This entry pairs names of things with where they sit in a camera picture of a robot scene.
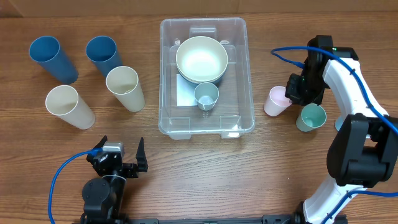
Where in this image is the blue tall cup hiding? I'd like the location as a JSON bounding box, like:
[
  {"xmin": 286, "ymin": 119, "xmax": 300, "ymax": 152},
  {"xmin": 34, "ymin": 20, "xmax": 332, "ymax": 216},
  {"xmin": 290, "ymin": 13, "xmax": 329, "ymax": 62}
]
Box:
[
  {"xmin": 29, "ymin": 36, "xmax": 78, "ymax": 85},
  {"xmin": 86, "ymin": 35, "xmax": 123, "ymax": 77}
]

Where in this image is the blue bowl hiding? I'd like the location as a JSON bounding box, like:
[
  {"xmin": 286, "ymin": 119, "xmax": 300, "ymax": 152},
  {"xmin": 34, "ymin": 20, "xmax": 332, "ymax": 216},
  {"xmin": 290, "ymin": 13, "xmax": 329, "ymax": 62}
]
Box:
[{"xmin": 177, "ymin": 73, "xmax": 223, "ymax": 87}]

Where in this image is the grey small cup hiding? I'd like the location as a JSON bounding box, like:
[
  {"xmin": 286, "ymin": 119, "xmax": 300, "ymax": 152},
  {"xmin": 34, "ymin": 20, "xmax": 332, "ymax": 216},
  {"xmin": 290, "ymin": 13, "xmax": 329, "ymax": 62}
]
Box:
[{"xmin": 194, "ymin": 82, "xmax": 220, "ymax": 111}]

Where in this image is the light blue small cup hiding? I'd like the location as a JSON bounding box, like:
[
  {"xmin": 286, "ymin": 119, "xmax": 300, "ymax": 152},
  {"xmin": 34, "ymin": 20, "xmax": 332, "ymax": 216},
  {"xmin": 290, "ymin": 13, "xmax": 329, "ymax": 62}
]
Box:
[{"xmin": 335, "ymin": 116, "xmax": 344, "ymax": 131}]

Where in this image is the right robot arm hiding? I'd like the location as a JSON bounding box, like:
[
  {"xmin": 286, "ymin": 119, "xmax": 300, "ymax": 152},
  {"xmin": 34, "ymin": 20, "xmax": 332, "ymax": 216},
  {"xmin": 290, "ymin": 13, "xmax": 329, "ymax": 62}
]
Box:
[{"xmin": 285, "ymin": 44, "xmax": 397, "ymax": 223}]

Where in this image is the pink small cup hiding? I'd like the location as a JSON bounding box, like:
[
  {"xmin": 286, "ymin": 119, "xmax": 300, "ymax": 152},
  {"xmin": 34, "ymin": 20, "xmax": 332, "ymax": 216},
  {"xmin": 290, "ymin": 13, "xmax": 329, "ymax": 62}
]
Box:
[{"xmin": 264, "ymin": 86, "xmax": 292, "ymax": 116}]

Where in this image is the green small cup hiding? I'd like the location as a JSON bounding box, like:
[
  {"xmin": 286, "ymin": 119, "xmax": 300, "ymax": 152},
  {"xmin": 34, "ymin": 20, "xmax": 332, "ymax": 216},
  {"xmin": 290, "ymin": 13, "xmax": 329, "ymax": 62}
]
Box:
[{"xmin": 296, "ymin": 103, "xmax": 327, "ymax": 132}]

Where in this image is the blue tall cup far left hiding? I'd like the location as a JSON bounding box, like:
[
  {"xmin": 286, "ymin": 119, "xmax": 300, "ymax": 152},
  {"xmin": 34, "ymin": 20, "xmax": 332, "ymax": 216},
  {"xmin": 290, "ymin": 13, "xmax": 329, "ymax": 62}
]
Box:
[{"xmin": 29, "ymin": 36, "xmax": 78, "ymax": 85}]

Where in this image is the white label in bin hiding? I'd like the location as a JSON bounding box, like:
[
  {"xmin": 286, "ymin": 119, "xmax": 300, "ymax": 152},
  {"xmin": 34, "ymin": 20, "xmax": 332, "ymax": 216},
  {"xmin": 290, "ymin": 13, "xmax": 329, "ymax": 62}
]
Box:
[{"xmin": 177, "ymin": 74, "xmax": 197, "ymax": 106}]

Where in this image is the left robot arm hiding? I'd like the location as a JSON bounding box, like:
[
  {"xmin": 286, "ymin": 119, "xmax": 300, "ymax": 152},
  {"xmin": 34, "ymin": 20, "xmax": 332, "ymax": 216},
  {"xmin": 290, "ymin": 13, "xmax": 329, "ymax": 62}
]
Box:
[{"xmin": 80, "ymin": 136, "xmax": 148, "ymax": 223}]

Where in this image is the clear plastic storage bin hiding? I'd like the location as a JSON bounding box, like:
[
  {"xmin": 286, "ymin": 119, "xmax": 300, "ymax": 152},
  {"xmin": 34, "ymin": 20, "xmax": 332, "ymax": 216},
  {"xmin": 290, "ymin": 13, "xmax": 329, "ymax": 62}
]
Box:
[{"xmin": 158, "ymin": 17, "xmax": 255, "ymax": 140}]

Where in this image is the cream tall cup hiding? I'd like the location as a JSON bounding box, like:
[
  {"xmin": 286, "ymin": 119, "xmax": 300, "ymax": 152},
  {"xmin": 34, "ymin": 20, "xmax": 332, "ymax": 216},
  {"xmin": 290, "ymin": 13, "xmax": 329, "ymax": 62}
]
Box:
[
  {"xmin": 45, "ymin": 85, "xmax": 95, "ymax": 129},
  {"xmin": 106, "ymin": 66, "xmax": 145, "ymax": 112}
]

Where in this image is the cream bowl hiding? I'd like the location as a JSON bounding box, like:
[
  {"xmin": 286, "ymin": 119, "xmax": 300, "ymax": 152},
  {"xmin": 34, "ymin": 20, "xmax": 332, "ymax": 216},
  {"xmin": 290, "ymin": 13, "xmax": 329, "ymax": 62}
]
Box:
[
  {"xmin": 177, "ymin": 67, "xmax": 228, "ymax": 84},
  {"xmin": 175, "ymin": 36, "xmax": 228, "ymax": 69}
]

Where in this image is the left blue cable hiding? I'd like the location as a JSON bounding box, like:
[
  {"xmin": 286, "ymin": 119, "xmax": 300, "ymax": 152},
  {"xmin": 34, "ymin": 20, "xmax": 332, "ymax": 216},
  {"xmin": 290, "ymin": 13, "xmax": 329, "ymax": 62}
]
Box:
[{"xmin": 47, "ymin": 147, "xmax": 104, "ymax": 224}]

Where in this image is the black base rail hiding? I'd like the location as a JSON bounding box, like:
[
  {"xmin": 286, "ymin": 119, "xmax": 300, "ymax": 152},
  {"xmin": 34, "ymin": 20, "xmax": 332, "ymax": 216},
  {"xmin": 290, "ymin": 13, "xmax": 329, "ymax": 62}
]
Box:
[{"xmin": 110, "ymin": 214, "xmax": 305, "ymax": 224}]

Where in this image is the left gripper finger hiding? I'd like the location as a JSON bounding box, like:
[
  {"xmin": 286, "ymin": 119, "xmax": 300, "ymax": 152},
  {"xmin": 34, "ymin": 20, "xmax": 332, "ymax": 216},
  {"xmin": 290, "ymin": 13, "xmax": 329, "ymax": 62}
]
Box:
[
  {"xmin": 136, "ymin": 138, "xmax": 148, "ymax": 172},
  {"xmin": 93, "ymin": 135, "xmax": 108, "ymax": 150}
]

